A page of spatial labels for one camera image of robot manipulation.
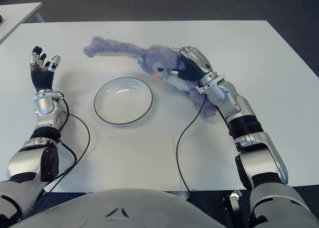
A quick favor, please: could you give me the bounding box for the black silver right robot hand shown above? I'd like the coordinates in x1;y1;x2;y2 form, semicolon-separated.
169;46;215;86

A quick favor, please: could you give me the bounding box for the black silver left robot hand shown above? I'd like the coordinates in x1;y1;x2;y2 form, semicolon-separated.
29;45;62;92

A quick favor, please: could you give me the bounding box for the purple plush bunny doll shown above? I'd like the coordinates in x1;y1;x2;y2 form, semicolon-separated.
83;36;225;118

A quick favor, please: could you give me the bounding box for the white plate black rim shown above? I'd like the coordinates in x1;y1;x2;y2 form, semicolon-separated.
94;77;153;125

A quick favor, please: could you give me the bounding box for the white side table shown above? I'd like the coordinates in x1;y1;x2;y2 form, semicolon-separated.
0;2;43;44

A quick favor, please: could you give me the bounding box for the metal table clamp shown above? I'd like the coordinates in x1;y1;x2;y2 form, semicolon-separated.
222;190;244;228

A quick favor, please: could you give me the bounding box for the grey robot torso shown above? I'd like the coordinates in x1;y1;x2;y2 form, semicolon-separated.
9;188;225;228

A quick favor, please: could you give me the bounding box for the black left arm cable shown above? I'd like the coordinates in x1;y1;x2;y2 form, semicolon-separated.
46;97;91;193

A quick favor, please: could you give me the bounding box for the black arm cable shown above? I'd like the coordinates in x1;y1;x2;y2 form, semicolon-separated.
175;95;207;193
46;97;91;193

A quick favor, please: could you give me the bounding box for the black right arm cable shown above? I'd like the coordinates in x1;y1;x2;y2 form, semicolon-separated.
175;95;207;193

